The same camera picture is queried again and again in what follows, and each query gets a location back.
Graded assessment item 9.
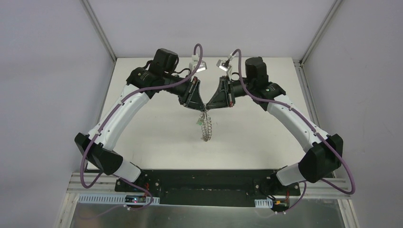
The metal disc with keyrings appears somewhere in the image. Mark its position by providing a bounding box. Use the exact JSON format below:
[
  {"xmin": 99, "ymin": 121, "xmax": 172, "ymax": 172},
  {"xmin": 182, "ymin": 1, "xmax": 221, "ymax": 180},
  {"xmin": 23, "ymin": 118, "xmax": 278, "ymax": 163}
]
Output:
[{"xmin": 198, "ymin": 110, "xmax": 212, "ymax": 142}]

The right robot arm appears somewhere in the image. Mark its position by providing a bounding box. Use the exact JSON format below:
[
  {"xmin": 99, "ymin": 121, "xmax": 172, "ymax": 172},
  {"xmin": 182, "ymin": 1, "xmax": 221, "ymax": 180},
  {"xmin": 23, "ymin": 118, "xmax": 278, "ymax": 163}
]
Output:
[{"xmin": 206, "ymin": 56, "xmax": 343, "ymax": 195}]

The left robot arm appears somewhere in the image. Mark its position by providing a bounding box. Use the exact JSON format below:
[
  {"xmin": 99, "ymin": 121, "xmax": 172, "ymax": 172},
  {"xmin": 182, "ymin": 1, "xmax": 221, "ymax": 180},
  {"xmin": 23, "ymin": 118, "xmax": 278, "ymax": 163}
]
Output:
[{"xmin": 74, "ymin": 44, "xmax": 206, "ymax": 192}]

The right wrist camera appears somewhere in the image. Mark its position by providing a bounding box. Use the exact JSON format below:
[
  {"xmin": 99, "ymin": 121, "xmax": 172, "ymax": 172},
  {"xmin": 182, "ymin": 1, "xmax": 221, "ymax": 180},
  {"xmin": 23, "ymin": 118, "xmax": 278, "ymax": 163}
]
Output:
[{"xmin": 216, "ymin": 59, "xmax": 232, "ymax": 78}]

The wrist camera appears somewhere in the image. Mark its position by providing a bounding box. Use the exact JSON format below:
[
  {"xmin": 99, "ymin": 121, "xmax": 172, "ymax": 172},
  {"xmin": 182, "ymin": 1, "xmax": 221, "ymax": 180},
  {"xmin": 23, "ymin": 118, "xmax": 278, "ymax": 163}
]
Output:
[
  {"xmin": 216, "ymin": 59, "xmax": 232, "ymax": 78},
  {"xmin": 189, "ymin": 54, "xmax": 207, "ymax": 73}
]

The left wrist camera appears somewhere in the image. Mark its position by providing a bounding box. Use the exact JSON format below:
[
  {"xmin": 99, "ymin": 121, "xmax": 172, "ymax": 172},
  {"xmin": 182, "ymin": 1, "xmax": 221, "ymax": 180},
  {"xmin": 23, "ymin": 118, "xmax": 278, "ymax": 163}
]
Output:
[{"xmin": 189, "ymin": 54, "xmax": 207, "ymax": 73}]

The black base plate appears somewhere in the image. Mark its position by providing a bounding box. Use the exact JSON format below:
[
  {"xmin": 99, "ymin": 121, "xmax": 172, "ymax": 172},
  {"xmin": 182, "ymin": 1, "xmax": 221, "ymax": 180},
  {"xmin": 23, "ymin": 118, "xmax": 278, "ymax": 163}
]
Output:
[{"xmin": 115, "ymin": 169, "xmax": 300, "ymax": 207}]

